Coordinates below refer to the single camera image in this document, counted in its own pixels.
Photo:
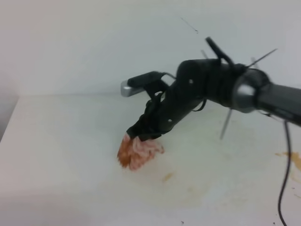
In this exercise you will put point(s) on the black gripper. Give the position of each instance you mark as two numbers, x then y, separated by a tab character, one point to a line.
196	80

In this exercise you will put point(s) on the pink striped white rag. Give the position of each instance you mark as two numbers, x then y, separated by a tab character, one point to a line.
134	153

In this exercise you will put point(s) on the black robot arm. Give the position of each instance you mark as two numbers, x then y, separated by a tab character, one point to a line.
237	87

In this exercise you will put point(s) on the coffee stain at right edge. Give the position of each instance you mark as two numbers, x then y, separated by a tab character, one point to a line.
295	158

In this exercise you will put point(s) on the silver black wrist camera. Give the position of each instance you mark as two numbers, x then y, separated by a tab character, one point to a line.
150	82

